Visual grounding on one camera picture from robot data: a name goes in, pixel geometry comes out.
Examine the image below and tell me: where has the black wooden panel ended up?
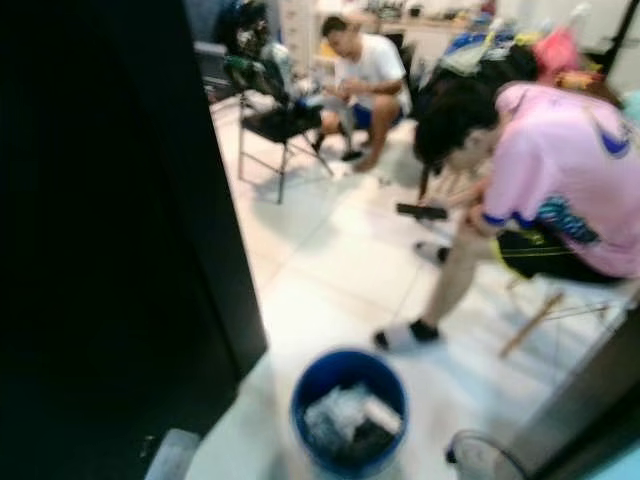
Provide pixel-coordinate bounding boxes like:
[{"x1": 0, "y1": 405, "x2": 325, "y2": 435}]
[{"x1": 510, "y1": 308, "x2": 640, "y2": 480}]

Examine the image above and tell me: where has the black folding chair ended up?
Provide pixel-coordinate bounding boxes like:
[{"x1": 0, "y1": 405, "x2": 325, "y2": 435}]
[{"x1": 222, "y1": 55, "x2": 333, "y2": 205}]

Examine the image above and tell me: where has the white wooden legged chair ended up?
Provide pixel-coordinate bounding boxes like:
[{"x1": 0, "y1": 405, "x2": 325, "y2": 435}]
[{"x1": 500, "y1": 275, "x2": 640, "y2": 359}]

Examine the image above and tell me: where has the blue yellow bag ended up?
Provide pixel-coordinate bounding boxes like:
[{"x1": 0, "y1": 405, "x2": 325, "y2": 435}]
[{"x1": 440, "y1": 22, "x2": 536, "y2": 77}]

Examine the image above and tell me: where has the person in white shirt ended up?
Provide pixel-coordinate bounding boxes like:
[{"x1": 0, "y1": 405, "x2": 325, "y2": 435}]
[{"x1": 315, "y1": 15, "x2": 411, "y2": 173}]

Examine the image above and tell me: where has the cluttered beige desk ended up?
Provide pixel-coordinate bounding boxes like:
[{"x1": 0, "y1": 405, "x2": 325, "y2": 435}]
[{"x1": 360, "y1": 0, "x2": 491, "y2": 61}]

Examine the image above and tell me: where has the black stand base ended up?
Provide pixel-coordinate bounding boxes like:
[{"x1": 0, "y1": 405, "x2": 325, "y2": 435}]
[{"x1": 396, "y1": 150, "x2": 449, "y2": 221}]

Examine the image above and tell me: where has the pink bag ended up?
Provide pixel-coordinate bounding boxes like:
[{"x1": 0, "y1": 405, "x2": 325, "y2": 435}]
[{"x1": 532, "y1": 27, "x2": 583, "y2": 81}]

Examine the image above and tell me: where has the clear plastic rubbish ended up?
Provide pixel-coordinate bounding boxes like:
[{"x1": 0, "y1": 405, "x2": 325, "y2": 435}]
[{"x1": 305, "y1": 385, "x2": 403, "y2": 461}]

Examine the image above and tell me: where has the blue plastic bucket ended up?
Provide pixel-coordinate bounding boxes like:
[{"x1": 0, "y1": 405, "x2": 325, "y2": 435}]
[{"x1": 290, "y1": 347, "x2": 409, "y2": 479}]

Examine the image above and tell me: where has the person in pink shirt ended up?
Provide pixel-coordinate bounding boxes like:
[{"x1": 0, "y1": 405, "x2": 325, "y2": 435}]
[{"x1": 372, "y1": 45, "x2": 640, "y2": 353}]

